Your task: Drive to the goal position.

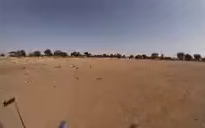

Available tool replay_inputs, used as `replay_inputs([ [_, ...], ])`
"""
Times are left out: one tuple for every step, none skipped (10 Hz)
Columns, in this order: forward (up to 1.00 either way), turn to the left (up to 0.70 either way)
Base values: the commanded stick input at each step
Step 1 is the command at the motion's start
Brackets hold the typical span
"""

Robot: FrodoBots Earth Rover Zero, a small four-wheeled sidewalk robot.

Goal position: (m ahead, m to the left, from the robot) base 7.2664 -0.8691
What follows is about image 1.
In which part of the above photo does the robot's own part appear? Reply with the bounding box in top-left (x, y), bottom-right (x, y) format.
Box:
top-left (128, 123), bottom-right (139, 128)
top-left (57, 120), bottom-right (70, 128)

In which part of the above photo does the row of trees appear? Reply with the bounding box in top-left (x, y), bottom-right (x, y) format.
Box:
top-left (0, 48), bottom-right (205, 63)

